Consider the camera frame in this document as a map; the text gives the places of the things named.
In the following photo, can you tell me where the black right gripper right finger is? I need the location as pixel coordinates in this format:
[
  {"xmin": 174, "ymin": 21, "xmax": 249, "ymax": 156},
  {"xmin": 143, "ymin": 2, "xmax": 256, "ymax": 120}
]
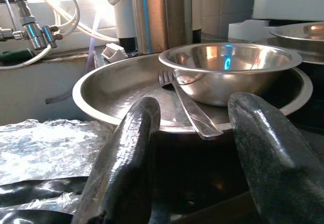
[{"xmin": 227, "ymin": 92, "xmax": 324, "ymax": 224}]

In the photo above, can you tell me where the clear hose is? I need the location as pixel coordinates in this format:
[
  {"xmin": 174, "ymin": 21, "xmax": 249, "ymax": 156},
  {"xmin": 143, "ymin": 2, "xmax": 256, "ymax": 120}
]
[{"xmin": 45, "ymin": 8, "xmax": 102, "ymax": 105}]

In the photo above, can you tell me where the chrome flexible hose faucet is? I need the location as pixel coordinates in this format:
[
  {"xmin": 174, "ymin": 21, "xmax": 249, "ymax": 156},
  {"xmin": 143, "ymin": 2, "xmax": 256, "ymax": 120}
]
[{"xmin": 6, "ymin": 0, "xmax": 63, "ymax": 51}]

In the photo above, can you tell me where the white tube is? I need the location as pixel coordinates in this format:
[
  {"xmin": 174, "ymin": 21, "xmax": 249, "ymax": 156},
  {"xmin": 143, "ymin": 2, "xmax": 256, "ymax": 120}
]
[{"xmin": 0, "ymin": 0, "xmax": 119, "ymax": 70}]

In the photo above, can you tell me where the steel fork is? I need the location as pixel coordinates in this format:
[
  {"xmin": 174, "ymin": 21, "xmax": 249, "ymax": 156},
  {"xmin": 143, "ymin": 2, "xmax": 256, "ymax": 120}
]
[{"xmin": 157, "ymin": 69, "xmax": 224, "ymax": 141}]

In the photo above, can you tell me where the white water filter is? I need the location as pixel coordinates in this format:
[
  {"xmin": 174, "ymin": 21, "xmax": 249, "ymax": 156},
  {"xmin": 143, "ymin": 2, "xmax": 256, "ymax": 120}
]
[{"xmin": 112, "ymin": 0, "xmax": 139, "ymax": 54}]

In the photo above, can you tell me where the steel bowl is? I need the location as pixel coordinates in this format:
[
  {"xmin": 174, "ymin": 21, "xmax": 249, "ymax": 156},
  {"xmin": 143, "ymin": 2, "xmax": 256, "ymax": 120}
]
[{"xmin": 158, "ymin": 43, "xmax": 303, "ymax": 107}]

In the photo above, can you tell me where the bubble wrap sheet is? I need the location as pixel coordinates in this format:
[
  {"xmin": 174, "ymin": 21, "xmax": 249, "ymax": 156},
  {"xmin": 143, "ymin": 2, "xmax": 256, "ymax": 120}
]
[{"xmin": 0, "ymin": 119, "xmax": 116, "ymax": 216}]

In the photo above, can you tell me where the steel knife block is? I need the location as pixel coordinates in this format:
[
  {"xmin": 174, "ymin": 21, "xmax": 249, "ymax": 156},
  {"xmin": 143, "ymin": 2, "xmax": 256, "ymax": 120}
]
[{"xmin": 130, "ymin": 0, "xmax": 193, "ymax": 55}]

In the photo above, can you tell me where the large steel plate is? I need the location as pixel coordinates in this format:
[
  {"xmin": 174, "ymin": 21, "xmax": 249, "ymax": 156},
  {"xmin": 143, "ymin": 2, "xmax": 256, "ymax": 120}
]
[
  {"xmin": 72, "ymin": 53, "xmax": 314, "ymax": 135},
  {"xmin": 269, "ymin": 22, "xmax": 324, "ymax": 64}
]

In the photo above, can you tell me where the stainless steel sink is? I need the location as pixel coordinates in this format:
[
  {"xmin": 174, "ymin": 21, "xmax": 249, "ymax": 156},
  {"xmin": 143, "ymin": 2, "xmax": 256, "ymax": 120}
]
[{"xmin": 0, "ymin": 54, "xmax": 102, "ymax": 126}]

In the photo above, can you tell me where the green scouring sponge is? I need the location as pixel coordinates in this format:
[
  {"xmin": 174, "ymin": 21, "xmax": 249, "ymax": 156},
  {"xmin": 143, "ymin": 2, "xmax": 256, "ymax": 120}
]
[{"xmin": 0, "ymin": 49, "xmax": 35, "ymax": 64}]

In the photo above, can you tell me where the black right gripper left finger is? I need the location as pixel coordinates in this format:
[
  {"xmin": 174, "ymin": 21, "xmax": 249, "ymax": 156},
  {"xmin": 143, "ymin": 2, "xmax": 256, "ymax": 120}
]
[{"xmin": 72, "ymin": 96, "xmax": 161, "ymax": 224}]

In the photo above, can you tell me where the chrome sink faucet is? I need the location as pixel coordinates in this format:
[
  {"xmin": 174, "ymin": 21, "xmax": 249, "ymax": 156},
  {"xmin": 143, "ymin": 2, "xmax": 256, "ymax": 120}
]
[{"xmin": 0, "ymin": 27, "xmax": 26, "ymax": 42}]

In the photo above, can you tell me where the black tape strip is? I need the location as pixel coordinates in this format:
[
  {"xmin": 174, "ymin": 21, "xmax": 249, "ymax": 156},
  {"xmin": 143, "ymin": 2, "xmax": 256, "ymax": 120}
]
[
  {"xmin": 0, "ymin": 177, "xmax": 89, "ymax": 199},
  {"xmin": 0, "ymin": 208, "xmax": 74, "ymax": 224}
]

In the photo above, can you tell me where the white plastic clip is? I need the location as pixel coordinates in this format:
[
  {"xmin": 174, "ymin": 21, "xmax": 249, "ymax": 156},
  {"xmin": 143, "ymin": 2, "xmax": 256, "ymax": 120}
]
[{"xmin": 101, "ymin": 43, "xmax": 129, "ymax": 63}]

